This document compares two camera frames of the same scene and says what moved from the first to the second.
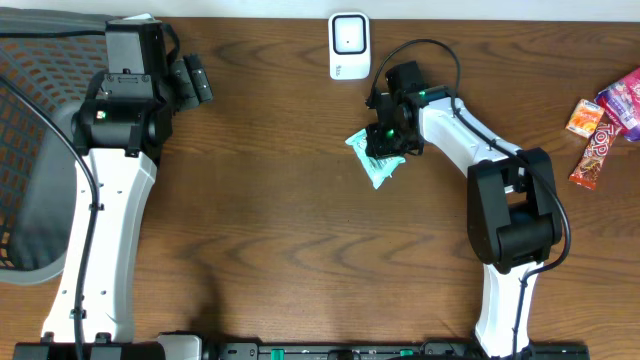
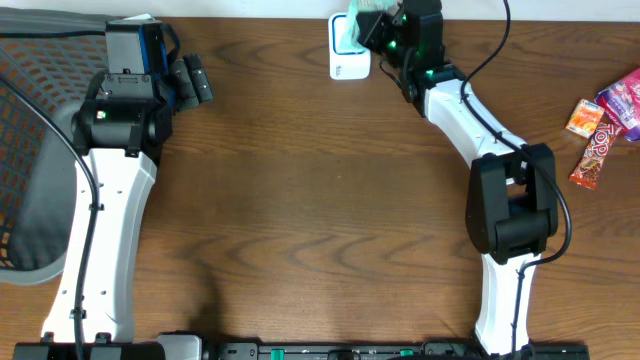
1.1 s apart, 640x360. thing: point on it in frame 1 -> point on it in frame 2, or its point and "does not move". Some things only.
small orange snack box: x=584 y=118 does not move
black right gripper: x=382 y=138 -> x=379 y=31
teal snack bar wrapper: x=379 y=169 -> x=350 y=39
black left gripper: x=198 y=79 does not move
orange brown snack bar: x=597 y=148 does not move
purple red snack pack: x=621 y=102 does not move
